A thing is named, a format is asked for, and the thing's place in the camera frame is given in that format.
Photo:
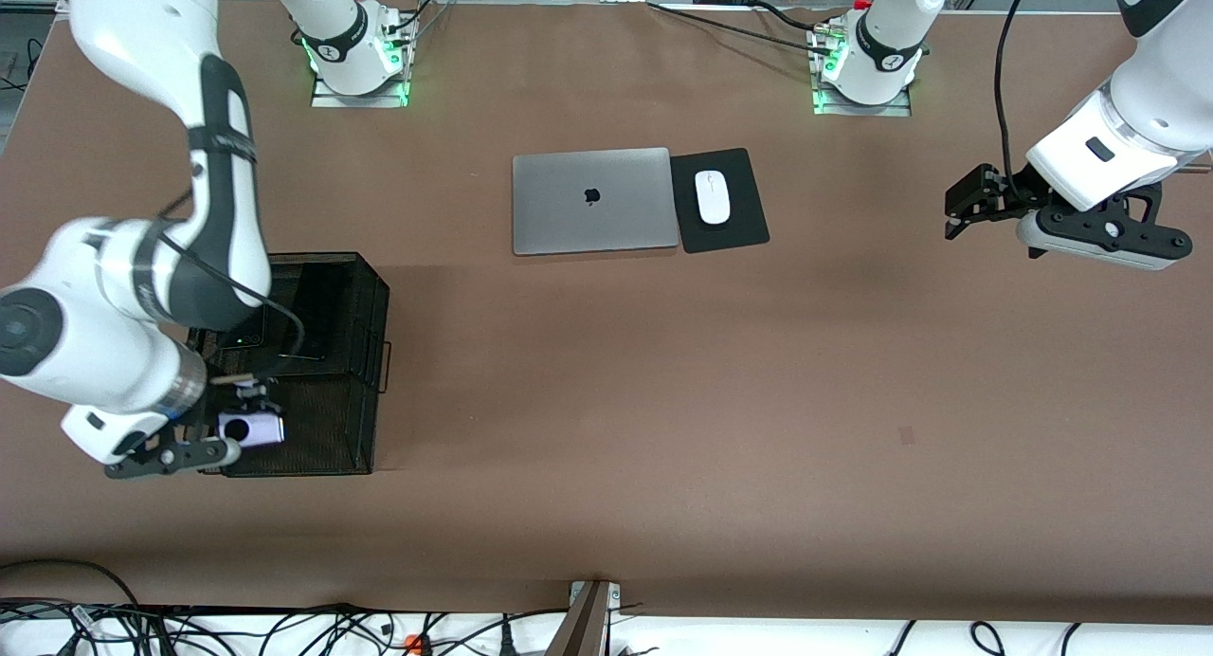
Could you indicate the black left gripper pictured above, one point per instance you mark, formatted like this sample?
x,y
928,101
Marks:
x,y
1006,200

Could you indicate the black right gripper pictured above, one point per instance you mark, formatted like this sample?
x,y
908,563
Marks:
x,y
210,409

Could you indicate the lavender flip phone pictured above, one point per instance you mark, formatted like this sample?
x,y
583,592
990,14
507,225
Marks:
x,y
261,431

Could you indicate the black flip phone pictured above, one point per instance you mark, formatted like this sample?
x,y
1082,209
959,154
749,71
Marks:
x,y
251,338

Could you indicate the black slab smartphone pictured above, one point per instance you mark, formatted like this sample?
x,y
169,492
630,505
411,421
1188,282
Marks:
x,y
301,324

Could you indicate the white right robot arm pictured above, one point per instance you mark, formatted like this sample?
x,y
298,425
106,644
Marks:
x,y
95,343

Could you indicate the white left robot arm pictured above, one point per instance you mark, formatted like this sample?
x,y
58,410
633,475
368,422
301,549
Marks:
x,y
1147,116

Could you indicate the black mouse pad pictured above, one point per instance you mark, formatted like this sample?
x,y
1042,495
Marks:
x,y
744,191

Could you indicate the white computer mouse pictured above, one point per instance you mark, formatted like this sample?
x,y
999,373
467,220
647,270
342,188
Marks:
x,y
713,196

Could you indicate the silver closed laptop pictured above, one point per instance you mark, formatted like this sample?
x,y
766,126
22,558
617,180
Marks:
x,y
569,220

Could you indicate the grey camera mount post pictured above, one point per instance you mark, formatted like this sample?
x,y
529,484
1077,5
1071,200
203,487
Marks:
x,y
583,628

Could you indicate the aluminium frame profile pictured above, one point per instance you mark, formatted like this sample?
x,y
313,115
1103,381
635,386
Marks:
x,y
38,2

